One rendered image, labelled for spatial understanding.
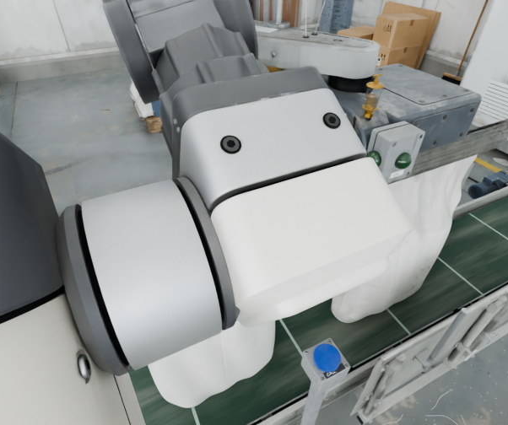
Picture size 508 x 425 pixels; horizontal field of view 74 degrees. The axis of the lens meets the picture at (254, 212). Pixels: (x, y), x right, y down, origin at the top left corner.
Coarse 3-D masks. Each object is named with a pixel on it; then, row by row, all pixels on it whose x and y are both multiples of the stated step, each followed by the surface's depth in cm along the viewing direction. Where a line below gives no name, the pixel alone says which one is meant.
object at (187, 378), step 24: (216, 336) 90; (240, 336) 94; (264, 336) 104; (168, 360) 87; (192, 360) 92; (216, 360) 96; (240, 360) 103; (264, 360) 114; (168, 384) 93; (192, 384) 99; (216, 384) 105
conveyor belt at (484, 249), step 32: (480, 224) 179; (448, 256) 161; (480, 256) 161; (448, 288) 147; (480, 288) 147; (288, 320) 135; (320, 320) 135; (384, 320) 135; (416, 320) 135; (288, 352) 125; (352, 352) 125; (384, 352) 134; (256, 384) 116; (288, 384) 116; (160, 416) 109; (192, 416) 109; (224, 416) 109; (256, 416) 109
